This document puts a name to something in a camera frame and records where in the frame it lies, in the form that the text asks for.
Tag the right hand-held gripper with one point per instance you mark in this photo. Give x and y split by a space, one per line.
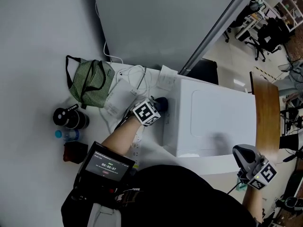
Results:
260 174

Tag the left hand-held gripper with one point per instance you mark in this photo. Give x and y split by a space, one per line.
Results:
145 112

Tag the blue cleaning cloth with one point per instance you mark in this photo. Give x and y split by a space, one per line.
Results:
162 103

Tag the white microwave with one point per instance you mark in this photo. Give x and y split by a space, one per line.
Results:
213 115

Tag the person's left forearm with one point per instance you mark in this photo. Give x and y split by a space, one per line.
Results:
120 136

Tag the person's right forearm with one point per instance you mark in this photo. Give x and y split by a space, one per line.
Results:
252 202

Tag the white flat carton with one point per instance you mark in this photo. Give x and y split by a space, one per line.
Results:
118 98

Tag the green plastic dustpan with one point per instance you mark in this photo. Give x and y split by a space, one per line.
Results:
242 188

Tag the white power strip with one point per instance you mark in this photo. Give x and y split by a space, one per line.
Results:
136 148

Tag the white desk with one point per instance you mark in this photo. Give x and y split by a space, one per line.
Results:
156 150

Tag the white paper sheet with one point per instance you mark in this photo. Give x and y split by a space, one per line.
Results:
166 78

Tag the curved wooden table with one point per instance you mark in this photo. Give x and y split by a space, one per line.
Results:
267 117

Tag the green striped bag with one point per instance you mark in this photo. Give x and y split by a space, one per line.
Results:
92 86

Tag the small black monitor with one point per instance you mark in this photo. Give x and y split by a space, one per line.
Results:
106 168

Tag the black cabinet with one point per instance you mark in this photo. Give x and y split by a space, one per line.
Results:
206 71

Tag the black thermos bottle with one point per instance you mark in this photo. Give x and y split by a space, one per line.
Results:
71 119

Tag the clear water bottle blue cap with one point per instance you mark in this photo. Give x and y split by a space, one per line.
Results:
69 135

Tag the person's black shirt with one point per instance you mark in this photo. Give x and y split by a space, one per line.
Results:
180 197

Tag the black and red box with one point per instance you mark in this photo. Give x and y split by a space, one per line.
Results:
74 151

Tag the black office chair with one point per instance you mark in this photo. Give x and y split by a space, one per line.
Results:
270 37
239 22

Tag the wooden top office desk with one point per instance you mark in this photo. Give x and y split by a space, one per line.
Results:
251 22

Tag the colourful patterned jacket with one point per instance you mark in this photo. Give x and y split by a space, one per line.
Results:
256 0

